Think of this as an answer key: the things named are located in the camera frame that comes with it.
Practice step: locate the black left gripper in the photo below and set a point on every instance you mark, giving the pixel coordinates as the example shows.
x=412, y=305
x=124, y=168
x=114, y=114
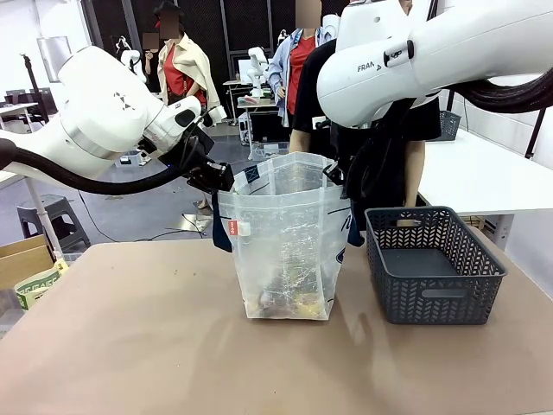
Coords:
x=211, y=175

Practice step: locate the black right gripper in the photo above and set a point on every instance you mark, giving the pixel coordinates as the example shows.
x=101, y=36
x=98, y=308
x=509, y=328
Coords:
x=345, y=164

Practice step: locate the translucent white shopping bag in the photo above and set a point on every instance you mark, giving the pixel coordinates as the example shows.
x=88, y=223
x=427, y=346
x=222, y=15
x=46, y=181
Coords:
x=281, y=242

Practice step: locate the dark grey woven plastic basket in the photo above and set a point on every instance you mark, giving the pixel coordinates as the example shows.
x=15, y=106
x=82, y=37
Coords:
x=432, y=268
x=449, y=125

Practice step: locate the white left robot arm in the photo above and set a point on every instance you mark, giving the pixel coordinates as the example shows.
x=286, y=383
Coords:
x=99, y=112

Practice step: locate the person's left forearm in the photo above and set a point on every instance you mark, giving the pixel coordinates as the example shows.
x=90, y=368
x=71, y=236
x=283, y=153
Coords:
x=415, y=173

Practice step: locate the person's right forearm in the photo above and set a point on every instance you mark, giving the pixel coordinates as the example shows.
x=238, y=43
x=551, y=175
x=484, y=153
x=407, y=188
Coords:
x=300, y=140

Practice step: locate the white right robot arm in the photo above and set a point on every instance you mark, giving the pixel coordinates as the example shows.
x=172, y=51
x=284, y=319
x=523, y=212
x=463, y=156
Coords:
x=415, y=56

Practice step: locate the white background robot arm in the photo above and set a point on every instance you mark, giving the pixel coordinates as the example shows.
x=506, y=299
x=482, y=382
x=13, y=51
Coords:
x=257, y=65
x=129, y=58

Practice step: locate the groceries inside shopping bag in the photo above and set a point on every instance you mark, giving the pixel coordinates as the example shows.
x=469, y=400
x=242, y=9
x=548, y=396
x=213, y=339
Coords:
x=285, y=300

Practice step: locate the green and white paper bag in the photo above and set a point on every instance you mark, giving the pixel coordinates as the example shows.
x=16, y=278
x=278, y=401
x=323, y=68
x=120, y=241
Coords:
x=39, y=283

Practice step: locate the clear plastic storage crate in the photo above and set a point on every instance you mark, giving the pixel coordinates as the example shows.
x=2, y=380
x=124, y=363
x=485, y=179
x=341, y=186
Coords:
x=268, y=149

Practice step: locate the person in black clothes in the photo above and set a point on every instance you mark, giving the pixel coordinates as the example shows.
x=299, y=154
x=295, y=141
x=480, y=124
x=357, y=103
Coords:
x=380, y=129

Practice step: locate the background desk with clutter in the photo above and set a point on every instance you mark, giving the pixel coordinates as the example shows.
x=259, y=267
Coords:
x=255, y=104

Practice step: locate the person in red shirt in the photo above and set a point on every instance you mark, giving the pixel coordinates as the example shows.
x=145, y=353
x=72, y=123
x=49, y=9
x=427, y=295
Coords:
x=289, y=73

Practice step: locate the mannequin with beige coat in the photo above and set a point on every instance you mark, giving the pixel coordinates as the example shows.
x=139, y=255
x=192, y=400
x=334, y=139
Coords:
x=181, y=69

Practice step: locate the background person in dark clothes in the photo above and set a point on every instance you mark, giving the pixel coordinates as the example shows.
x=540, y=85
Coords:
x=150, y=65

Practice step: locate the white side table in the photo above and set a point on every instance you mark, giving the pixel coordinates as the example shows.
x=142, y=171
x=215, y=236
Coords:
x=479, y=177

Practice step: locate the grey plastic stool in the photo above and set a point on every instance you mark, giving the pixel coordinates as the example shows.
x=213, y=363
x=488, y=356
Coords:
x=58, y=220

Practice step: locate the white stand pole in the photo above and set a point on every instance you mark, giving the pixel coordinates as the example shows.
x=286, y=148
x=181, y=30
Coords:
x=43, y=220

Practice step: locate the brown cardboard box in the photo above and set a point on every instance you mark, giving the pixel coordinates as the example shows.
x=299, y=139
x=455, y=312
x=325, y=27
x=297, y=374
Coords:
x=23, y=259

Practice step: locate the black slanted pole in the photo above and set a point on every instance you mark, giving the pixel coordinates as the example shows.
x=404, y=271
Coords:
x=535, y=116

